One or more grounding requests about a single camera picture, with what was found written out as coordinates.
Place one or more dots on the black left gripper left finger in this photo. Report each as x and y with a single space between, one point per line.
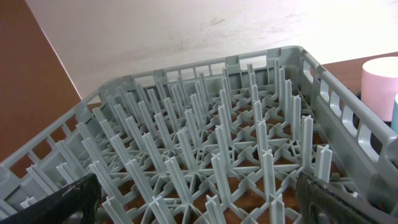
82 195

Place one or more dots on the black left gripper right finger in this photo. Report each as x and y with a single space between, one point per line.
321 202

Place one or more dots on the light blue plastic cup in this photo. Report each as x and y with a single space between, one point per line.
394 120

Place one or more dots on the pink plastic cup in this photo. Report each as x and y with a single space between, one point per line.
379 86

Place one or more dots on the grey plastic dishwasher rack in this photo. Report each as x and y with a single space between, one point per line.
218 141

